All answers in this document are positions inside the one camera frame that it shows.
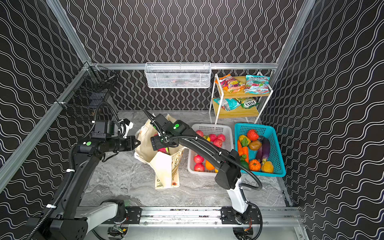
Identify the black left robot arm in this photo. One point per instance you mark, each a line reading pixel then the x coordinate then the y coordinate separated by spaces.
pixel 58 221

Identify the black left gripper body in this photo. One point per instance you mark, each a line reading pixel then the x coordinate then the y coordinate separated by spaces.
pixel 128 143

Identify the orange carrot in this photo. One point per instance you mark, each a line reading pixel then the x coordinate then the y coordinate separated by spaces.
pixel 240 148
pixel 245 155

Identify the brown potato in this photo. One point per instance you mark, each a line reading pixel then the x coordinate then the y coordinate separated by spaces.
pixel 255 145

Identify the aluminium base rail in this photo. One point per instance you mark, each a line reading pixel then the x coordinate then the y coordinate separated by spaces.
pixel 180 216

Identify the cream canvas grocery bag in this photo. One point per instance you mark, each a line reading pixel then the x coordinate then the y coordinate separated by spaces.
pixel 165 165

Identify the yellow bell pepper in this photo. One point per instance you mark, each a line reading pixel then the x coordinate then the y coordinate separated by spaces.
pixel 244 140

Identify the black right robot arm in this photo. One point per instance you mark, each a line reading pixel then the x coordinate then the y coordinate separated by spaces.
pixel 232 175

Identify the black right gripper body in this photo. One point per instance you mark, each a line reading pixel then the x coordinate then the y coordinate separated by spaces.
pixel 156 142

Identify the purple eggplant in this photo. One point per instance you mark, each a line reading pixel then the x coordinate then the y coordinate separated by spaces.
pixel 264 152

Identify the red bell pepper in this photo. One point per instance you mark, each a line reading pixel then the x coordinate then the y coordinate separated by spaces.
pixel 253 135

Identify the red apple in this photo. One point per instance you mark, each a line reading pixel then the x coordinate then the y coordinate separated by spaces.
pixel 218 142
pixel 221 137
pixel 199 167
pixel 200 133
pixel 212 137
pixel 198 159

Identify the yellow lemon with leaves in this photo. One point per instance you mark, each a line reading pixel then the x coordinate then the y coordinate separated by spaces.
pixel 206 138

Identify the green white snack bag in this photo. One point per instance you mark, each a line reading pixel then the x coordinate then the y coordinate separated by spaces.
pixel 247 103

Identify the orange crinkled fruit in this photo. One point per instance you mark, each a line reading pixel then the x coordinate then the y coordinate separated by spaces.
pixel 209 166

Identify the black wire wall basket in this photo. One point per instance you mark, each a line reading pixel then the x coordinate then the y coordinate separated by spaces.
pixel 92 97

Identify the teal plastic basket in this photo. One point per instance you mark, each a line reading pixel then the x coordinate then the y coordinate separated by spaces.
pixel 275 154

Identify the teal snack bag lower shelf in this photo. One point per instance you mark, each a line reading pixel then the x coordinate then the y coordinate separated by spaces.
pixel 227 104

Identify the white wooden two-tier shelf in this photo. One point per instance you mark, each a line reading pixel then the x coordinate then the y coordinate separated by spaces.
pixel 219 113

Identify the pink dragon fruit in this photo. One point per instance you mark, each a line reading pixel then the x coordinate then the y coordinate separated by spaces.
pixel 164 150

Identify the orange snack bag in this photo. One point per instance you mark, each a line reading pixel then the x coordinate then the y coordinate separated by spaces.
pixel 230 84

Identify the teal pink snack bag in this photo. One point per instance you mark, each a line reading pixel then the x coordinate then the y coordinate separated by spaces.
pixel 257 85

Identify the orange pumpkin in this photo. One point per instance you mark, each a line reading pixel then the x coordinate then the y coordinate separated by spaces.
pixel 254 165

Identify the green vegetable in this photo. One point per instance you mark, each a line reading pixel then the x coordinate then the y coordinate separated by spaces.
pixel 245 164

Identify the white wire wall basket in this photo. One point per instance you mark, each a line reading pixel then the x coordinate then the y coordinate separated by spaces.
pixel 178 75

